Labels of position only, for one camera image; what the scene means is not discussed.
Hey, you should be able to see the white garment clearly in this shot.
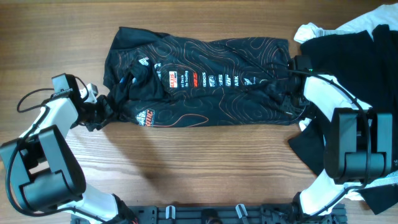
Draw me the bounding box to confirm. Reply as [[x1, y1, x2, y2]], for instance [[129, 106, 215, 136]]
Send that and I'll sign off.
[[294, 4, 397, 203]]

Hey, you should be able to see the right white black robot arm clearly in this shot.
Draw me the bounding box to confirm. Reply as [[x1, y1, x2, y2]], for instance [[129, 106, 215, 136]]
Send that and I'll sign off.
[[288, 71, 397, 221]]

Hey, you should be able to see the black garment pile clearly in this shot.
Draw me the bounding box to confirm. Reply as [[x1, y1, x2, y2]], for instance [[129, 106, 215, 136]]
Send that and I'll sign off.
[[288, 25, 397, 215]]

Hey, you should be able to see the black orange printed cycling jersey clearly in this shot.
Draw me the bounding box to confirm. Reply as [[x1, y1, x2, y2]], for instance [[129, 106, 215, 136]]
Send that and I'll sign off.
[[103, 27, 305, 128]]

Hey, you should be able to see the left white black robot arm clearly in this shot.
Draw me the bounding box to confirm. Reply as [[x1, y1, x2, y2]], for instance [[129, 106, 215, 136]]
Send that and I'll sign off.
[[1, 82, 137, 223]]

